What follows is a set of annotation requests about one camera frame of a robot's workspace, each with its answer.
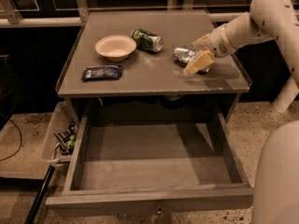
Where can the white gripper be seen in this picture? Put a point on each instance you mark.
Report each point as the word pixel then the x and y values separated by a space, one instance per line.
pixel 219 43

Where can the silver redbull can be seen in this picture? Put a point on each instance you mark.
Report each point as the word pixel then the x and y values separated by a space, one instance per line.
pixel 182 56

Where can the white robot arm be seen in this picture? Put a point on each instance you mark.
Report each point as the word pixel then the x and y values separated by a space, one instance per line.
pixel 276 189

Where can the green soda can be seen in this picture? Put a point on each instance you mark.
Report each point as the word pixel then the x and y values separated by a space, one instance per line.
pixel 147 41

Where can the open grey top drawer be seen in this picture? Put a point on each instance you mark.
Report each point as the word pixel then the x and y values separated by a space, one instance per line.
pixel 126 168

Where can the grey wooden cabinet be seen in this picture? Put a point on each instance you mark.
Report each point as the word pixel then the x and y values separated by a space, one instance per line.
pixel 147 74

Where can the beige paper bowl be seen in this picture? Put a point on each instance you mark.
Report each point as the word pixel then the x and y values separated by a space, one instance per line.
pixel 115 48

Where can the blue snack packet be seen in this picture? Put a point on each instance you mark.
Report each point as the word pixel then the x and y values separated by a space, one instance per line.
pixel 103 72

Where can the snack packets in bin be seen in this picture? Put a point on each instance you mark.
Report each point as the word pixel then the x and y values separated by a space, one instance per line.
pixel 67 139

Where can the metal drawer handle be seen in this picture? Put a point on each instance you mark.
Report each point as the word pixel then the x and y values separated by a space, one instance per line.
pixel 159 210

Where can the metal railing frame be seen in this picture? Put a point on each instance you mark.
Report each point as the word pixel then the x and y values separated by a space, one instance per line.
pixel 47 13

